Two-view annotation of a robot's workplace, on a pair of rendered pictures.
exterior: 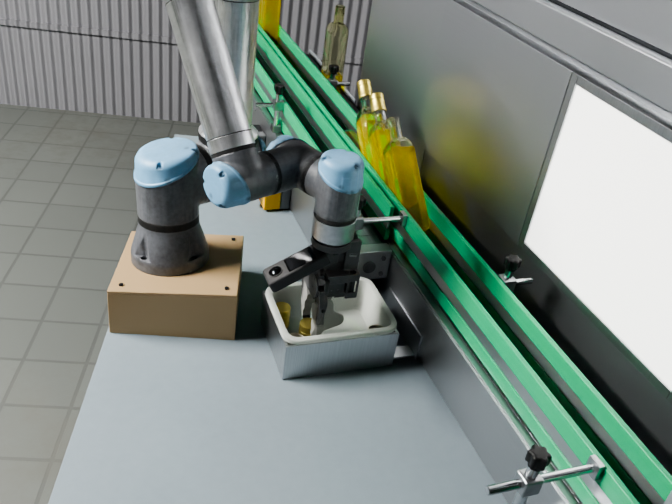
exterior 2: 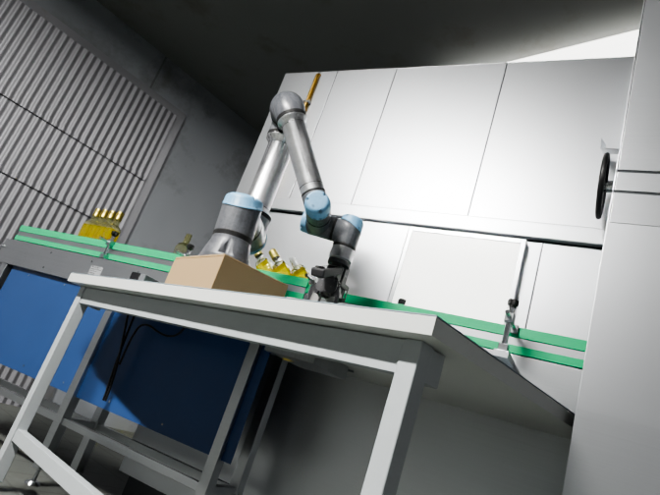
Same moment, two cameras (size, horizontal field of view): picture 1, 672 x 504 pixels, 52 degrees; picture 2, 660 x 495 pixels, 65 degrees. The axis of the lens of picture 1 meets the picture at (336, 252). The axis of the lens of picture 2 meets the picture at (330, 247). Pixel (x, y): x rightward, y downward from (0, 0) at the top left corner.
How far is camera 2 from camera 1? 1.46 m
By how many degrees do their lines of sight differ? 60
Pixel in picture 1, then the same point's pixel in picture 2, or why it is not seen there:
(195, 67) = (306, 148)
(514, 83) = (369, 239)
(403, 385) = not seen: hidden behind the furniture
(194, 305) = (265, 284)
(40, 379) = not seen: outside the picture
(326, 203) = (350, 235)
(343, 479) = not seen: hidden behind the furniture
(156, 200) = (247, 217)
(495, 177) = (361, 283)
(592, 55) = (418, 219)
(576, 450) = (499, 331)
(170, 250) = (245, 251)
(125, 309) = (229, 272)
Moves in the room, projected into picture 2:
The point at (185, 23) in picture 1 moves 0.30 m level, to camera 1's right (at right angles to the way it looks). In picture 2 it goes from (302, 130) to (368, 179)
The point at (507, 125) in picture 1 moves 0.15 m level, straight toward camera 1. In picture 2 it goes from (367, 257) to (389, 251)
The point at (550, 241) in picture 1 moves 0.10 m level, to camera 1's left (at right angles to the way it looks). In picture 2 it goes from (410, 298) to (392, 287)
